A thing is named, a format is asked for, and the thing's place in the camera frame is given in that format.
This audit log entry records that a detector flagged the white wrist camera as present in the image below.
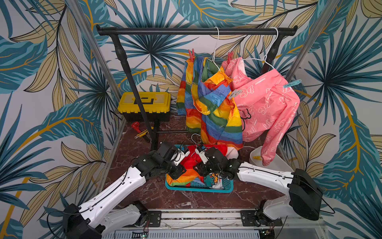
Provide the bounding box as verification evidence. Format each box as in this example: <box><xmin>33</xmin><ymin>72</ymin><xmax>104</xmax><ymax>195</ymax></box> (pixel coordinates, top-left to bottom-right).
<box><xmin>172</xmin><ymin>147</ymin><xmax>190</xmax><ymax>166</ymax></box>
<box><xmin>195</xmin><ymin>148</ymin><xmax>209</xmax><ymax>164</ymax></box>

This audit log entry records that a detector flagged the teal plastic basket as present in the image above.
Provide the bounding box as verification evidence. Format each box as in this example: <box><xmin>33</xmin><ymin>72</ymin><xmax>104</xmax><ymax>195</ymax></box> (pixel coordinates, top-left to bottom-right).
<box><xmin>165</xmin><ymin>144</ymin><xmax>234</xmax><ymax>193</ymax></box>

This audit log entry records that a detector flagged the white wire hanger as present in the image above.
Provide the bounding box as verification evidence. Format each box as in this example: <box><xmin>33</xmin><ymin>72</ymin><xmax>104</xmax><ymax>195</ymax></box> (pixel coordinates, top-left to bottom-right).
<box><xmin>243</xmin><ymin>27</ymin><xmax>280</xmax><ymax>74</ymax></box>
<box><xmin>207</xmin><ymin>26</ymin><xmax>220</xmax><ymax>74</ymax></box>

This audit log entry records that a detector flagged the red clothespin on pink jacket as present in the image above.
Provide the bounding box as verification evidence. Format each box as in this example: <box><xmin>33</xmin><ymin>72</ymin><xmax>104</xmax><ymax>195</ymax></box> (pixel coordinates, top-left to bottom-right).
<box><xmin>227</xmin><ymin>51</ymin><xmax>234</xmax><ymax>64</ymax></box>

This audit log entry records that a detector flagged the light blue wire hanger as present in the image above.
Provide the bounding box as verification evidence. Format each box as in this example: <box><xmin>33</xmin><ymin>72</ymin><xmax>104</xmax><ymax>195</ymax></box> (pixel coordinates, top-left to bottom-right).
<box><xmin>191</xmin><ymin>133</ymin><xmax>203</xmax><ymax>146</ymax></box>

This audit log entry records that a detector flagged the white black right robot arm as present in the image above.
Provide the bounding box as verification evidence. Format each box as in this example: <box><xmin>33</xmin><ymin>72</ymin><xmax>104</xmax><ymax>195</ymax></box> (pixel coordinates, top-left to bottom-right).
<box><xmin>194</xmin><ymin>146</ymin><xmax>323</xmax><ymax>221</ymax></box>

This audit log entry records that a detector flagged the red handled tool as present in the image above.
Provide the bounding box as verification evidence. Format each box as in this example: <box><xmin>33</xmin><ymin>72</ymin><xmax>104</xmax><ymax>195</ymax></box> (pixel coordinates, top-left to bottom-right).
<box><xmin>131</xmin><ymin>121</ymin><xmax>150</xmax><ymax>142</ymax></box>

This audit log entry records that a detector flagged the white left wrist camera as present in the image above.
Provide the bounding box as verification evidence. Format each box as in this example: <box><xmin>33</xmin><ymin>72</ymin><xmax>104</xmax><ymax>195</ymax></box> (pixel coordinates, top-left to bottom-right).
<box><xmin>172</xmin><ymin>147</ymin><xmax>190</xmax><ymax>166</ymax></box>

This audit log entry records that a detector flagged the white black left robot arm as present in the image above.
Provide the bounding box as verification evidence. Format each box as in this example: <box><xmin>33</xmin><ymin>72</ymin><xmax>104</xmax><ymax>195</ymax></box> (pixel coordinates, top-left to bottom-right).
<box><xmin>62</xmin><ymin>142</ymin><xmax>190</xmax><ymax>239</ymax></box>

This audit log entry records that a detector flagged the grey clothespin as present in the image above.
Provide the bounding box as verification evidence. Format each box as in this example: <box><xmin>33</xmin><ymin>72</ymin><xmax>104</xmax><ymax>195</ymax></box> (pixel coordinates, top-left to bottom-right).
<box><xmin>228</xmin><ymin>89</ymin><xmax>242</xmax><ymax>100</ymax></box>

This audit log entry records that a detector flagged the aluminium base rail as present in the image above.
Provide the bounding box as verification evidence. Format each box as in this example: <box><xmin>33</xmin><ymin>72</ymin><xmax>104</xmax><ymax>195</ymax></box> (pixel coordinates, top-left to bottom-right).
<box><xmin>105</xmin><ymin>209</ymin><xmax>330</xmax><ymax>239</ymax></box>

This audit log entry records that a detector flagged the yellow handled tool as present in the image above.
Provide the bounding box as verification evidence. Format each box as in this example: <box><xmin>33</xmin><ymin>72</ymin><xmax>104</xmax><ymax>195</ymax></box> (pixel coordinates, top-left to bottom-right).
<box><xmin>134</xmin><ymin>128</ymin><xmax>148</xmax><ymax>139</ymax></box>

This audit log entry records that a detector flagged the rainbow striped jacket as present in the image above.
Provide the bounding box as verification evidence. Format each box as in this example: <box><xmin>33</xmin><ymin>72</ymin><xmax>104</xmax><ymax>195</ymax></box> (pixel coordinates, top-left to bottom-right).
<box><xmin>176</xmin><ymin>56</ymin><xmax>243</xmax><ymax>150</ymax></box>

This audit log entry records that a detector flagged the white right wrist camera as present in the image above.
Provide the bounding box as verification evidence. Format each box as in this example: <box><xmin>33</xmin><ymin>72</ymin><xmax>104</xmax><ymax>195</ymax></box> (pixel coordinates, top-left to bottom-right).
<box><xmin>195</xmin><ymin>148</ymin><xmax>209</xmax><ymax>164</ymax></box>

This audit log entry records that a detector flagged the black clothes rack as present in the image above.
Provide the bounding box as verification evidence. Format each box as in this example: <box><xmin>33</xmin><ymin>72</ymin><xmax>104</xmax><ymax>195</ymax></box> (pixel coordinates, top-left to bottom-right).
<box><xmin>96</xmin><ymin>24</ymin><xmax>298</xmax><ymax>151</ymax></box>

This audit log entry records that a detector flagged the red rainbow kids jacket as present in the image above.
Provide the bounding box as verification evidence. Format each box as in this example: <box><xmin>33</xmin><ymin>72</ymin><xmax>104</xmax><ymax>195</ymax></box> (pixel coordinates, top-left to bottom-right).
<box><xmin>166</xmin><ymin>144</ymin><xmax>239</xmax><ymax>189</ymax></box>

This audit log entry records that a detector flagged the white plastic tray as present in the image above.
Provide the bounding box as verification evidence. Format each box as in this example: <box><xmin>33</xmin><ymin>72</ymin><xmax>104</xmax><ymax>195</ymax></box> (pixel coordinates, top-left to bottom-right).
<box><xmin>249</xmin><ymin>146</ymin><xmax>293</xmax><ymax>172</ymax></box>

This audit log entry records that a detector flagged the yellow black toolbox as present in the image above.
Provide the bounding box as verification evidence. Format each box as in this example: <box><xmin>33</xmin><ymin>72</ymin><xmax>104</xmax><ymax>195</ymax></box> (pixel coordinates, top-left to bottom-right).
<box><xmin>117</xmin><ymin>92</ymin><xmax>171</xmax><ymax>122</ymax></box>

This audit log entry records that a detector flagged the pink hooded jacket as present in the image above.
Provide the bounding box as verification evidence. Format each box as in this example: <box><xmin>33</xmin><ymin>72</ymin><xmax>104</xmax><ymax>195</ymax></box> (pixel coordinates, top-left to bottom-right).
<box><xmin>222</xmin><ymin>57</ymin><xmax>300</xmax><ymax>166</ymax></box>

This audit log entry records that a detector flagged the teal clothespin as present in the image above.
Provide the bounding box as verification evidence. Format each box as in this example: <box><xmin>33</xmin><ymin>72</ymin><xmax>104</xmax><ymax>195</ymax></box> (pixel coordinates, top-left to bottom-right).
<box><xmin>283</xmin><ymin>79</ymin><xmax>301</xmax><ymax>88</ymax></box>

